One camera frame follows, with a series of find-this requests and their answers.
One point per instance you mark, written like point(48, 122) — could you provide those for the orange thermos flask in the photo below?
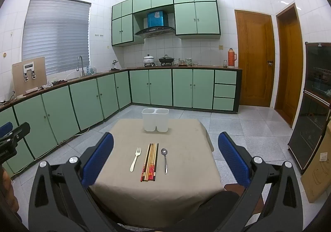
point(231, 58)

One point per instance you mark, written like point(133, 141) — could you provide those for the black wok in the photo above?
point(166, 60)

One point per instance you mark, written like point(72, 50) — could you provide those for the white plastic utensil holder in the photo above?
point(155, 123)

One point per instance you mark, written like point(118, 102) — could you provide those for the beige tablecloth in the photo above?
point(181, 157)

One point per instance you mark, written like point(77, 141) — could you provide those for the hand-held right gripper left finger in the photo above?
point(99, 157)

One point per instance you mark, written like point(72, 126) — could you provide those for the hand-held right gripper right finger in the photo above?
point(232, 157)

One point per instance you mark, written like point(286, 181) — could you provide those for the bottles beside faucet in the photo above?
point(91, 70)

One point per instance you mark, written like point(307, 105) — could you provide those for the green lower kitchen cabinets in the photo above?
point(160, 87)

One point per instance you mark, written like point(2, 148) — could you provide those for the blue hood chimney cover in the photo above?
point(156, 18)

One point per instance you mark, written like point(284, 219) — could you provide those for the cardboard box with water dispenser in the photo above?
point(18, 79)

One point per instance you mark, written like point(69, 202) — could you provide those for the red orange patterned chopstick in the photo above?
point(152, 162)

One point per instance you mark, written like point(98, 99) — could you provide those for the person's left hand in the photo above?
point(6, 182)

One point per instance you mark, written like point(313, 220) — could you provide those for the grey window blind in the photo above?
point(57, 35)

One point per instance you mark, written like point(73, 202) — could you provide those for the dark glass-front cabinet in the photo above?
point(310, 118)

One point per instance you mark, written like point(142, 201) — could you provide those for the black range hood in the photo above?
point(155, 31)

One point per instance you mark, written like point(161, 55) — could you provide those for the white metal bracket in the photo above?
point(29, 66)

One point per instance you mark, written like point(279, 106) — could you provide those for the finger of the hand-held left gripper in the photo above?
point(6, 128)
point(20, 131)

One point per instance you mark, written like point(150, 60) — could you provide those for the dark red-tipped chopstick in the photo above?
point(145, 162)

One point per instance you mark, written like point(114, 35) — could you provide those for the green patterned bowl stack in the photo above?
point(188, 61)

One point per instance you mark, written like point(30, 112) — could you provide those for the metal spoon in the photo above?
point(164, 151)

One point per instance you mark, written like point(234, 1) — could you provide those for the white plastic fork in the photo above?
point(138, 152)

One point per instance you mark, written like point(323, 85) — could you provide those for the glass jar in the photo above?
point(225, 64)

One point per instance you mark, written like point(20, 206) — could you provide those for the metal kitchen faucet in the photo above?
point(82, 69)

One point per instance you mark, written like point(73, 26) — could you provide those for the stack of white bowls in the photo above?
point(177, 61)

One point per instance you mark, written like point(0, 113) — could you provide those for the cloth on counter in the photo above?
point(53, 84)

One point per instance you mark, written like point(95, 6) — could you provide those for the plain wooden chopstick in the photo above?
point(148, 162)

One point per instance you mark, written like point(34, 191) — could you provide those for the metal kettle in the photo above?
point(115, 65)

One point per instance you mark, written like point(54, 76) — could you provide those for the white lidded pot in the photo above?
point(149, 60)

